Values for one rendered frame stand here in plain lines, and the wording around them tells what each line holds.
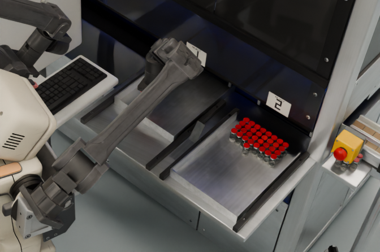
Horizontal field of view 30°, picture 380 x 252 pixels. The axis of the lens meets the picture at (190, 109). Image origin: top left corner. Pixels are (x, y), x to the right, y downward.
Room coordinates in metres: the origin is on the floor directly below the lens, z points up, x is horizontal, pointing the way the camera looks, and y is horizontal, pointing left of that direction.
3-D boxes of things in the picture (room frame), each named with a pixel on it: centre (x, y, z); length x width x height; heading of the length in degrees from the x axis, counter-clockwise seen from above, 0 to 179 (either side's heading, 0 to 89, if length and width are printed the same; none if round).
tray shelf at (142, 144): (1.58, -0.05, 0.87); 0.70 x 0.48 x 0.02; 57
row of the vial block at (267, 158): (1.53, -0.22, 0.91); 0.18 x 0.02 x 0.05; 56
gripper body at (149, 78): (1.66, 0.13, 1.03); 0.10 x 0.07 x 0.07; 161
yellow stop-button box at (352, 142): (1.51, -0.50, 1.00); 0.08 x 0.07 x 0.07; 147
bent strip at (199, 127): (1.52, 0.00, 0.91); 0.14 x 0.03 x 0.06; 147
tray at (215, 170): (1.45, -0.17, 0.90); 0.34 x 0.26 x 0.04; 146
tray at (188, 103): (1.73, 0.05, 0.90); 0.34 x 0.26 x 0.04; 147
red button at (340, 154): (1.47, -0.48, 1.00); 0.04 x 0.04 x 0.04; 57
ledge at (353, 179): (1.54, -0.54, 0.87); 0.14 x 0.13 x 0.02; 147
